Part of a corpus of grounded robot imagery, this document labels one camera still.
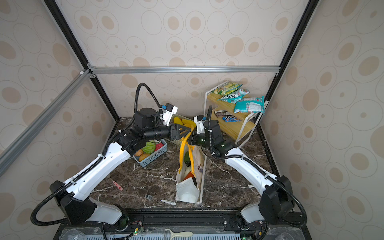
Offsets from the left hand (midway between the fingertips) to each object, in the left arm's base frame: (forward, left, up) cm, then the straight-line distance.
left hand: (191, 129), depth 62 cm
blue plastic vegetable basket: (+1, +30, -34) cm, 45 cm away
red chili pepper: (-7, +1, -32) cm, 33 cm away
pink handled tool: (-11, +43, -37) cm, 58 cm away
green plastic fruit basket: (+17, +10, -36) cm, 41 cm away
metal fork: (-17, +24, -38) cm, 48 cm away
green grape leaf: (-6, +2, -14) cm, 15 cm away
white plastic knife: (-20, +13, -37) cm, 44 cm away
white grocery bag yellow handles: (-4, +1, -33) cm, 33 cm away
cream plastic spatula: (-34, +5, -37) cm, 50 cm away
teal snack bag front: (+18, -29, -2) cm, 35 cm away
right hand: (+6, +4, -12) cm, 14 cm away
